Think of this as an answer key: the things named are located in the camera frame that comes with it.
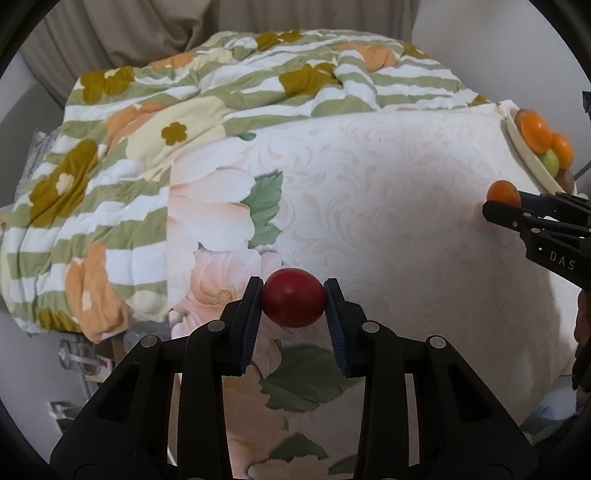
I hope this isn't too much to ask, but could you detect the person's right hand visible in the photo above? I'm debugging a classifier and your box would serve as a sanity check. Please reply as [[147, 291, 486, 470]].
[[571, 291, 591, 392]]

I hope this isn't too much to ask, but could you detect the cream plate with yellow print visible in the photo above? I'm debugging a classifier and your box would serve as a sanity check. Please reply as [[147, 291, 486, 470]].
[[501, 105, 578, 195]]

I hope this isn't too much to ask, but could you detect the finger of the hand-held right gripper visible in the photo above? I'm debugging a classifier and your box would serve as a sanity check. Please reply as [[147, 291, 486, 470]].
[[482, 200, 557, 234], [519, 191, 591, 214]]

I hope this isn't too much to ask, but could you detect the clear plastic cup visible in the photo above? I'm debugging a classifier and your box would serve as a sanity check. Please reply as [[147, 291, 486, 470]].
[[59, 339, 114, 377]]

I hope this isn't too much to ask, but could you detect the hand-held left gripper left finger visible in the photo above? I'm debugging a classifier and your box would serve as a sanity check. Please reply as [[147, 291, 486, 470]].
[[50, 276, 264, 480]]

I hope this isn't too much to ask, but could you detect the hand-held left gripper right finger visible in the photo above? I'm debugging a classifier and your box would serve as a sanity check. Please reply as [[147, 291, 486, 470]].
[[323, 278, 539, 480]]

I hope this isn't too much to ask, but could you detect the white floral bedsheet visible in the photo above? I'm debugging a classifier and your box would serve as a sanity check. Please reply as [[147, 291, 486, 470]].
[[166, 99, 578, 480]]

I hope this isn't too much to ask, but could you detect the green striped floral quilt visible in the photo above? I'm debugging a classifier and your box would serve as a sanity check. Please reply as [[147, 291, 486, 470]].
[[0, 28, 490, 344]]

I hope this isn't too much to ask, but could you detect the red tomato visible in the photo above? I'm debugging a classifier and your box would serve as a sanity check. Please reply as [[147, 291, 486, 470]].
[[261, 268, 326, 328]]

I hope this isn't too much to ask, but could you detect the grey patterned pillow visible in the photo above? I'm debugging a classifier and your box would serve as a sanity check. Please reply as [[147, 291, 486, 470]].
[[16, 129, 61, 195]]

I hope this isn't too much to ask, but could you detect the small orange kumquat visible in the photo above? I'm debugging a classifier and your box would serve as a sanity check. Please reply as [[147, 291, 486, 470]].
[[486, 180, 522, 207]]

